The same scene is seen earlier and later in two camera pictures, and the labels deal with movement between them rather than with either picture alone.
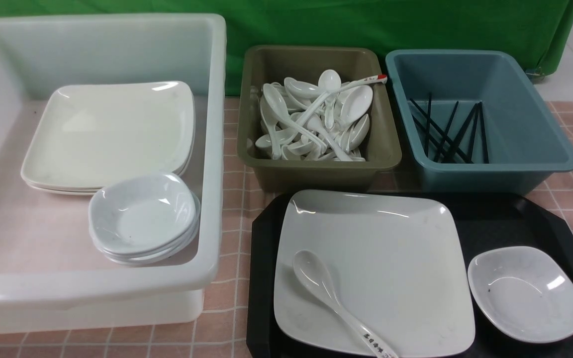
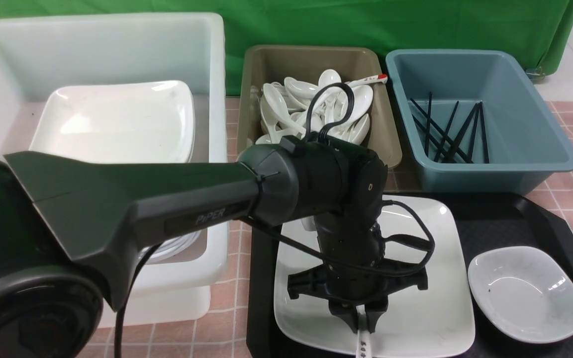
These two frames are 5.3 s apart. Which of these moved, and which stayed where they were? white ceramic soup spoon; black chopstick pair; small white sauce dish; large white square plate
Moved: white ceramic soup spoon
Stayed: large white square plate; black chopstick pair; small white sauce dish
